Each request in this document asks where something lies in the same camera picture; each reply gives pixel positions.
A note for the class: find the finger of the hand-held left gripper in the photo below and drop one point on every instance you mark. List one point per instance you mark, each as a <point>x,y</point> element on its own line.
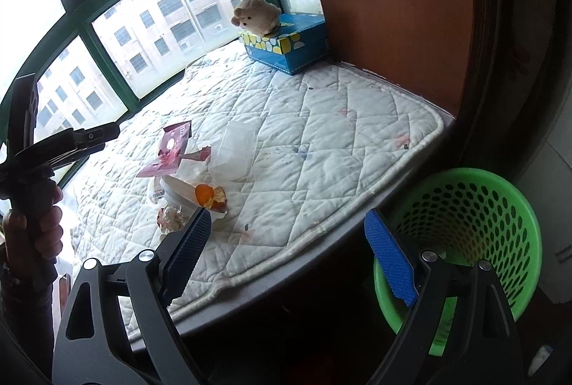
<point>76,157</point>
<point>91,135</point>

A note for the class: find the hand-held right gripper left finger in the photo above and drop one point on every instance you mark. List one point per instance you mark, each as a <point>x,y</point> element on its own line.
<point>192,242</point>

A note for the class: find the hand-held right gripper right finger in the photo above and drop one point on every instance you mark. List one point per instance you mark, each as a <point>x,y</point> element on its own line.
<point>388,255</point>

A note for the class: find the clear wrapper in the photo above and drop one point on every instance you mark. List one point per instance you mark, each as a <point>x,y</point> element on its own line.
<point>170,219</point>

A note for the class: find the orange peel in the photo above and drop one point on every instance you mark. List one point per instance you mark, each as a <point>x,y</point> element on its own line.
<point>208,195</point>

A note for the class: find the white round bowl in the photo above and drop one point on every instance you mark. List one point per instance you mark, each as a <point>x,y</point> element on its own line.
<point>178,193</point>

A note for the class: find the pink snack wrapper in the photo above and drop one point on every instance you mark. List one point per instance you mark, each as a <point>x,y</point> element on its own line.
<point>172,143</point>

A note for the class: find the green plastic waste basket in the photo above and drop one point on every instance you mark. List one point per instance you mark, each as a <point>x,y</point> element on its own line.
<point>469,206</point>

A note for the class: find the clear plastic container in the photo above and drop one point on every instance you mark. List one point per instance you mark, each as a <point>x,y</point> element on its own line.
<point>234,152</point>

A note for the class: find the person's left forearm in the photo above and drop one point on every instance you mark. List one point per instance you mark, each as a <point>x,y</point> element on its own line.
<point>20,291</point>

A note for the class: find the person's left hand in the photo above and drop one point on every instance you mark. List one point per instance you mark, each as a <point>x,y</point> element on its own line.
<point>50,224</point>

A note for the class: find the white quilted mattress pad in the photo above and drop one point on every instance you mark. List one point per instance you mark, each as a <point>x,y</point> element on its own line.
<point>313,143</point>

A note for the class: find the beige plush toy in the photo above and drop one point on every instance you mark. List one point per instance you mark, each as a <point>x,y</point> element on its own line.
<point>257,14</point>

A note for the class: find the blue tissue box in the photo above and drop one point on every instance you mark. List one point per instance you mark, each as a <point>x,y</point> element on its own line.
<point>295,47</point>

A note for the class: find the brown wooden panel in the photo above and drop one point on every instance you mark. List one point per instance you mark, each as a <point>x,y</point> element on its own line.
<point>384,0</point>

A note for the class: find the green window frame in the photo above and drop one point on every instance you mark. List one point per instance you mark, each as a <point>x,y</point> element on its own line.
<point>85,16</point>

